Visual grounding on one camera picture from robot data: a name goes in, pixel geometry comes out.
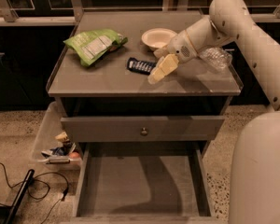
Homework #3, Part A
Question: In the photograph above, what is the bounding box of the green chip bag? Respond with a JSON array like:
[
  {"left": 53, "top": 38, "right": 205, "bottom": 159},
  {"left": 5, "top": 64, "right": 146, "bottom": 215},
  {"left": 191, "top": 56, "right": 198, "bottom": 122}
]
[{"left": 64, "top": 29, "right": 128, "bottom": 67}]

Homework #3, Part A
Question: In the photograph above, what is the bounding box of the white paper bowl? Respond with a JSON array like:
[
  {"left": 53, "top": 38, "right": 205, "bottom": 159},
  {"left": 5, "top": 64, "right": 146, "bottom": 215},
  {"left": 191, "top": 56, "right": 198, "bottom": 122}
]
[{"left": 141, "top": 28, "right": 176, "bottom": 50}]

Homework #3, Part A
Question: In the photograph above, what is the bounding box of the black stand leg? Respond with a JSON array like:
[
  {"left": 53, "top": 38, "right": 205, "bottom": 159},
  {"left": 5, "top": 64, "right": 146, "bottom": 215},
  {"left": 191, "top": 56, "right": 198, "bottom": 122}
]
[{"left": 3, "top": 169, "right": 35, "bottom": 224}]

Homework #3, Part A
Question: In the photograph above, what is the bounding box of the blue rxbar blueberry bar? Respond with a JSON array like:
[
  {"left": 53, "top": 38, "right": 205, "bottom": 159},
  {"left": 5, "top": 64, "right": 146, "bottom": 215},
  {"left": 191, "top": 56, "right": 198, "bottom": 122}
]
[{"left": 127, "top": 58, "right": 156, "bottom": 75}]

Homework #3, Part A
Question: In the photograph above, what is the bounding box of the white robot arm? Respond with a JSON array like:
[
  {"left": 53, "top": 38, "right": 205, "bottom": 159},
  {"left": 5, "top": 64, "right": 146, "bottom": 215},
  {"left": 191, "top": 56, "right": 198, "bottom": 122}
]
[{"left": 148, "top": 0, "right": 280, "bottom": 111}]

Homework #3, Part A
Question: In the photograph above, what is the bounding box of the grey drawer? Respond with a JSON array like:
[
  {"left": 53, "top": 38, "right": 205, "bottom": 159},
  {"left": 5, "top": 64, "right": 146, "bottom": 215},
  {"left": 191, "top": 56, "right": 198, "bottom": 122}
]
[
  {"left": 64, "top": 142, "right": 226, "bottom": 224},
  {"left": 61, "top": 116, "right": 224, "bottom": 142}
]

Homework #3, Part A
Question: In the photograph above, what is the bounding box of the grey middle drawer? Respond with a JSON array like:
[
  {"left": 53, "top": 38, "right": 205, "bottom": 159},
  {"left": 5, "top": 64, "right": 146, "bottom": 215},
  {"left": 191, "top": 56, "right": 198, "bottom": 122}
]
[{"left": 61, "top": 116, "right": 224, "bottom": 142}]

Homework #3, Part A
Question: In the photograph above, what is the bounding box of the grey drawer cabinet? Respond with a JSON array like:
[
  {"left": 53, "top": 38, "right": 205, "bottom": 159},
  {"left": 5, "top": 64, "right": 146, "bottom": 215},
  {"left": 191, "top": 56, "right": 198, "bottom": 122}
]
[{"left": 48, "top": 11, "right": 242, "bottom": 151}]

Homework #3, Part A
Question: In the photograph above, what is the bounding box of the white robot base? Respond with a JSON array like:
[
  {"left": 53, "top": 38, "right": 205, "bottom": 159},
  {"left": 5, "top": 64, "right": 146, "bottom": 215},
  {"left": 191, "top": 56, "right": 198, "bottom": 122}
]
[{"left": 229, "top": 112, "right": 280, "bottom": 224}]

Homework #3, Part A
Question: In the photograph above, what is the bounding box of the round brass drawer knob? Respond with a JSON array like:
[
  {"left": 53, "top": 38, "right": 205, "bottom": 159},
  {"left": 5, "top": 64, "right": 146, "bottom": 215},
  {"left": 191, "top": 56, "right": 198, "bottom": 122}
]
[{"left": 140, "top": 128, "right": 148, "bottom": 136}]

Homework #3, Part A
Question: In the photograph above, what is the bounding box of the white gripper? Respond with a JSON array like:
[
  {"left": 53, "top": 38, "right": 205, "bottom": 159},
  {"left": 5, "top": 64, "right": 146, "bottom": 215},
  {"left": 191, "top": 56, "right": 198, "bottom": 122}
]
[{"left": 147, "top": 31, "right": 197, "bottom": 84}]

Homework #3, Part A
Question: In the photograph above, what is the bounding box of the grey bottom drawer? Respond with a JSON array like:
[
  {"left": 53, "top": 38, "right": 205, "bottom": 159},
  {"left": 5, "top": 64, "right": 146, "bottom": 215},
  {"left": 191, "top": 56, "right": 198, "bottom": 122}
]
[{"left": 64, "top": 142, "right": 226, "bottom": 224}]

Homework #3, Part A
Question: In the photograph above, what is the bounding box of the clear plastic storage bin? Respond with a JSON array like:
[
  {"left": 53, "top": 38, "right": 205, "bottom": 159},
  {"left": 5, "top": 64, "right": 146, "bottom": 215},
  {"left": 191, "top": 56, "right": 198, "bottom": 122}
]
[{"left": 31, "top": 102, "right": 82, "bottom": 171}]

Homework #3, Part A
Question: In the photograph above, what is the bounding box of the black cable on floor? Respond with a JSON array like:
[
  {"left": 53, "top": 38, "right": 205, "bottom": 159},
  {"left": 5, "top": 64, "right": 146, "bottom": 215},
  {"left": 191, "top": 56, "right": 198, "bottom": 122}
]
[{"left": 0, "top": 161, "right": 71, "bottom": 224}]

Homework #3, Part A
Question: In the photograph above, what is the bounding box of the clear plastic water bottle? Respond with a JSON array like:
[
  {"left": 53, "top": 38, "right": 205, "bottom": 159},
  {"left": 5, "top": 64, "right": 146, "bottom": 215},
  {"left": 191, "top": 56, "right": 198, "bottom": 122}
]
[{"left": 199, "top": 47, "right": 232, "bottom": 72}]

